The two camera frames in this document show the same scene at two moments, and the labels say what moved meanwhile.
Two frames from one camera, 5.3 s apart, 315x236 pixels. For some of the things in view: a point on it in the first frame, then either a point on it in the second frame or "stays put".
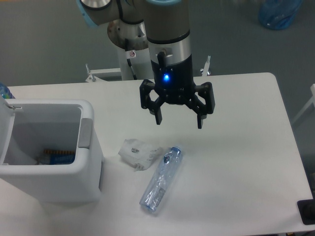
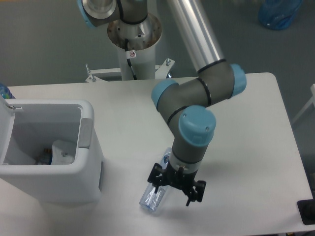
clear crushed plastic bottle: [161, 180] stays put
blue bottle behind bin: [5, 92] stays put
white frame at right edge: [312, 89] stays put
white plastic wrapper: [138, 155] -> [63, 152]
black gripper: [174, 83] -> [158, 176]
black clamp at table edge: [306, 209] stays put
